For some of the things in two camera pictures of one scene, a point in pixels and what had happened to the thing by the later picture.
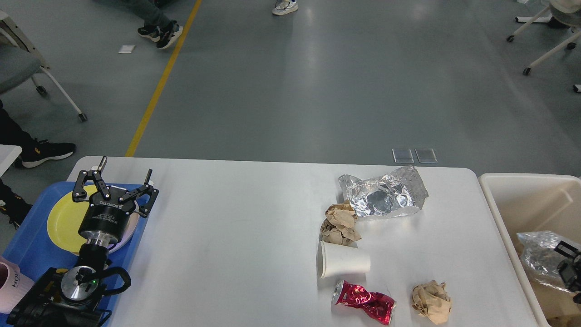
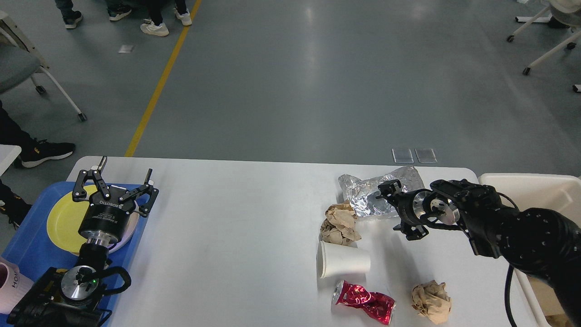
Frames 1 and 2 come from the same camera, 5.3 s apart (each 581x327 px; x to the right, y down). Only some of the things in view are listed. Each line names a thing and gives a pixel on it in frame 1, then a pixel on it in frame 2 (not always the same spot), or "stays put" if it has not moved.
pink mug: x=14 y=285 stays put
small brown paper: x=431 y=300 stays put
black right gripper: x=570 y=271 → x=414 y=208
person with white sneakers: x=284 y=7 → x=154 y=25
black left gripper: x=106 y=216 stays put
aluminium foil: x=401 y=191 stays put
